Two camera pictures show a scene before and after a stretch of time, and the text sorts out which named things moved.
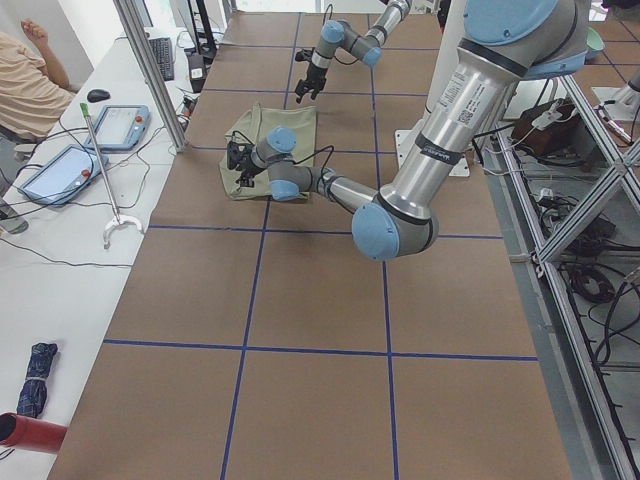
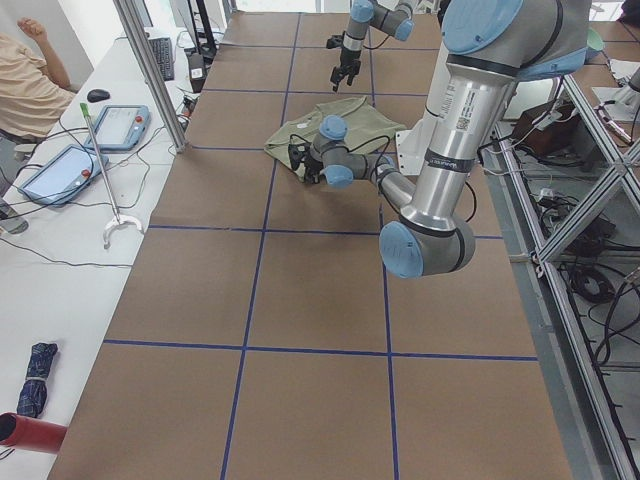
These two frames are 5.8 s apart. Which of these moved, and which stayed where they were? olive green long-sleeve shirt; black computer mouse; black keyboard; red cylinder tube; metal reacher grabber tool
Moved: olive green long-sleeve shirt
Stayed: red cylinder tube; black computer mouse; black keyboard; metal reacher grabber tool
